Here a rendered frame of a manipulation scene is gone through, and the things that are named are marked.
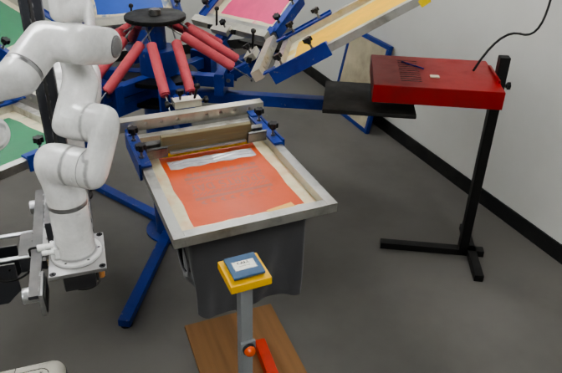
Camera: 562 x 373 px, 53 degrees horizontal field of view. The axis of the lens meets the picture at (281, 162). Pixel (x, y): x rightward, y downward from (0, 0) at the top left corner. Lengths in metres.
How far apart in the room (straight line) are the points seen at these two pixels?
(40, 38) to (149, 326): 1.94
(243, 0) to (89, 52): 2.50
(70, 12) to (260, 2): 1.77
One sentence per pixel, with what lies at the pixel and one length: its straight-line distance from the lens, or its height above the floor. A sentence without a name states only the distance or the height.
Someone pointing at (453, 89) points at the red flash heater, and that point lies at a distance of 2.80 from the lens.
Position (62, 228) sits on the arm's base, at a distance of 1.49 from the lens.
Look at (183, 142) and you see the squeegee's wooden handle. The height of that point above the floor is 1.02.
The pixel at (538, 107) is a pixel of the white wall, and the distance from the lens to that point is 3.59.
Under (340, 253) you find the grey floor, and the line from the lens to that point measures 3.39.
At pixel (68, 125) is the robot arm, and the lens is 1.40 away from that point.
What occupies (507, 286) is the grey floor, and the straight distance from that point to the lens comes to 3.42.
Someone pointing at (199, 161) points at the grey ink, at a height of 0.96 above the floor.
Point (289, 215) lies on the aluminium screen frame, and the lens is 1.93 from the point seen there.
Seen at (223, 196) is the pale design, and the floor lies 0.96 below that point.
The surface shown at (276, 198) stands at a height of 0.96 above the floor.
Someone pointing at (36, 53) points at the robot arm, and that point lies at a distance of 1.28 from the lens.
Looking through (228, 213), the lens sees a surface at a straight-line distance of 1.99.
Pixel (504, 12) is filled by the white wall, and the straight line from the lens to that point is 3.72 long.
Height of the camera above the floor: 2.07
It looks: 29 degrees down
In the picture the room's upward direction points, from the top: 1 degrees clockwise
